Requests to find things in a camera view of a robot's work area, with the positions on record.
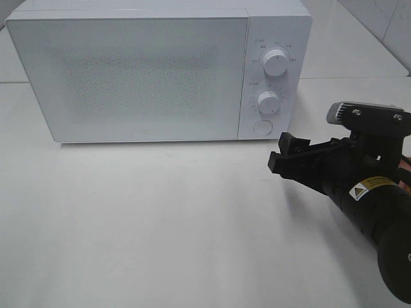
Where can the upper white microwave knob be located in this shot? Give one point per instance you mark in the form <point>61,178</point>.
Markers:
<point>275,61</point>

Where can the white microwave knob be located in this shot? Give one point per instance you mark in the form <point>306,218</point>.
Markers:
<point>268,102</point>
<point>275,61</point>

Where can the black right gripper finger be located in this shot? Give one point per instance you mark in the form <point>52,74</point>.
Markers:
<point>301,168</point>
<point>288,144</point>

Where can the round white door release button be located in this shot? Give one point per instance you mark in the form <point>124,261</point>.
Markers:
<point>263,128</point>

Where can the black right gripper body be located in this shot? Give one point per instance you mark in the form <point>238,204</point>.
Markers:
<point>336,169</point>

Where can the lower white microwave knob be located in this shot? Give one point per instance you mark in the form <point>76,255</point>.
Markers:
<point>268,102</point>

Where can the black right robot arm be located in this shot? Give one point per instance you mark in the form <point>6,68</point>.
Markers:
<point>383,217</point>

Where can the white microwave door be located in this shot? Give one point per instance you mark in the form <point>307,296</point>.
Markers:
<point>135,80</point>

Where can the white microwave oven body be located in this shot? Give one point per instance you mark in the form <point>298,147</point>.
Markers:
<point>270,24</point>

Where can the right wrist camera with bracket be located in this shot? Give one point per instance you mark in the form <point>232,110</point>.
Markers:
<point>377,131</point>

